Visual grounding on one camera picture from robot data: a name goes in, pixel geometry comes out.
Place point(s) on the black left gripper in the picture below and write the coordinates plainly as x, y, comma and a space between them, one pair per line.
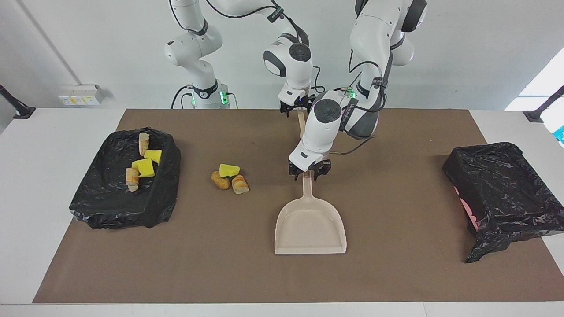
310, 169

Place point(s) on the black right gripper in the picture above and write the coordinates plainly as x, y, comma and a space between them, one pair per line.
299, 102

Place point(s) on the beige hand brush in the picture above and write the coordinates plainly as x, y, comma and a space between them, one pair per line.
302, 125

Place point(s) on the beige plastic dustpan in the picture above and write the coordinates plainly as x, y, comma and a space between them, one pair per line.
308, 229

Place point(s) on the striped bread roll piece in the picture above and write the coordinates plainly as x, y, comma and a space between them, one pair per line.
240, 185

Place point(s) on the brown bread nugget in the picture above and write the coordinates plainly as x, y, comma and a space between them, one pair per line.
220, 181

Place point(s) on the pale crusty bread chunk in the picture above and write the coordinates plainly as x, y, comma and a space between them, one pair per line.
143, 143
131, 180

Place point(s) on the notched yellow sponge piece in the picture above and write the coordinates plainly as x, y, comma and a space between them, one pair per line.
144, 168

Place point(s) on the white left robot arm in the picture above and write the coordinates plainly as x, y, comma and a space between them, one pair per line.
374, 35

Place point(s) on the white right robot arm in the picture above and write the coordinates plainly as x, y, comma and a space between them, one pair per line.
194, 44

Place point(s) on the black bag lined pink bin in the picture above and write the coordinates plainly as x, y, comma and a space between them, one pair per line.
506, 193

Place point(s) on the brown table mat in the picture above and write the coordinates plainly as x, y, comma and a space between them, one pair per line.
282, 277

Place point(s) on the black clamp stand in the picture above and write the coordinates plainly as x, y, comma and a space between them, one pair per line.
535, 115
24, 112

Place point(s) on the white blue packet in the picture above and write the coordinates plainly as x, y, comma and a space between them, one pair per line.
559, 134

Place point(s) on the white yellow wall socket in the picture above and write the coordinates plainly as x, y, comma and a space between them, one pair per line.
81, 96

